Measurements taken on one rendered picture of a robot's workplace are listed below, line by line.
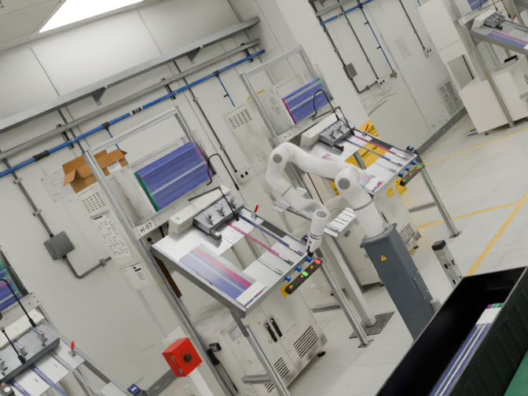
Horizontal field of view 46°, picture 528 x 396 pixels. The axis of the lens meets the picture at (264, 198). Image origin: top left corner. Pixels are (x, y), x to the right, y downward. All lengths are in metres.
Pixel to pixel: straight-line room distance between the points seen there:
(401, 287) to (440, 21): 4.68
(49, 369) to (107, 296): 2.07
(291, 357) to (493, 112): 4.65
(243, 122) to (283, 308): 1.55
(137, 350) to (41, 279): 0.97
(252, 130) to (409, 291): 1.91
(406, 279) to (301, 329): 0.90
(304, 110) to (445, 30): 3.26
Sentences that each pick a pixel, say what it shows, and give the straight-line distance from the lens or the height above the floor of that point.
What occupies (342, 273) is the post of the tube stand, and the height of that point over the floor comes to 0.42.
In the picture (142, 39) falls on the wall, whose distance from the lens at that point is 6.18.
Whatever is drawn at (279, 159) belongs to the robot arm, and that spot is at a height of 1.34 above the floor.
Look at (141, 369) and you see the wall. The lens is 5.35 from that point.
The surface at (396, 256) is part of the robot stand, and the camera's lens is 3.53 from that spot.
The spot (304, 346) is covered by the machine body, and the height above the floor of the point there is 0.16.
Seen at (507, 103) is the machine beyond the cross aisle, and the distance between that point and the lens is 7.77.
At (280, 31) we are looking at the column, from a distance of 6.82.
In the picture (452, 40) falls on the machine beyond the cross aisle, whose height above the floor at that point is 1.20.
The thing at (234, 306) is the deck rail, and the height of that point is 0.76.
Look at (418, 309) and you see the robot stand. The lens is 3.66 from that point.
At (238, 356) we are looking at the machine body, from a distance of 3.81.
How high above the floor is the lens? 1.67
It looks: 8 degrees down
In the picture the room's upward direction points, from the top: 29 degrees counter-clockwise
